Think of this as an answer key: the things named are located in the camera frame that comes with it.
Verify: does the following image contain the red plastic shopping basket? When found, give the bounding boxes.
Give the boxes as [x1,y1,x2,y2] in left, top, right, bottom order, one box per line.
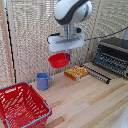
[0,81,53,128]

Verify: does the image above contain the red plastic bowl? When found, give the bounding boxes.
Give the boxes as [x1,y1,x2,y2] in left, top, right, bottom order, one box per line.
[47,52,71,69]

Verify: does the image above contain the black toaster oven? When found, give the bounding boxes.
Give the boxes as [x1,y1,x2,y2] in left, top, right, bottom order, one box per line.
[92,37,128,80]

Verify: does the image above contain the beige bamboo blind screen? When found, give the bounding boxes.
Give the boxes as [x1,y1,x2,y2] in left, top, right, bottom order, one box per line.
[6,0,128,84]

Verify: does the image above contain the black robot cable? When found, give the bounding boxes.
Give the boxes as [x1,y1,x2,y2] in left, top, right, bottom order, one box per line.
[85,27,128,42]

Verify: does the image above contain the wooden vertical post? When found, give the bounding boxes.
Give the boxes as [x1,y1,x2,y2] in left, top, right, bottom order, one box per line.
[0,0,16,86]

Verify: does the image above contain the yellow orange food box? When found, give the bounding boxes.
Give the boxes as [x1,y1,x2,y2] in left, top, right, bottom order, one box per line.
[63,65,90,82]

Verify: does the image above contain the blue ceramic mug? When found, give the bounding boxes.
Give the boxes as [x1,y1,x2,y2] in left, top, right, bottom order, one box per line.
[35,72,53,91]

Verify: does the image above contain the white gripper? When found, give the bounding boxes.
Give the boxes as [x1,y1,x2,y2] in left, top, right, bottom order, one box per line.
[47,32,86,63]

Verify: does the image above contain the black wire oven rack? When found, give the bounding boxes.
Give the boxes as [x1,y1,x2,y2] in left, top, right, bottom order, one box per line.
[80,63,112,85]

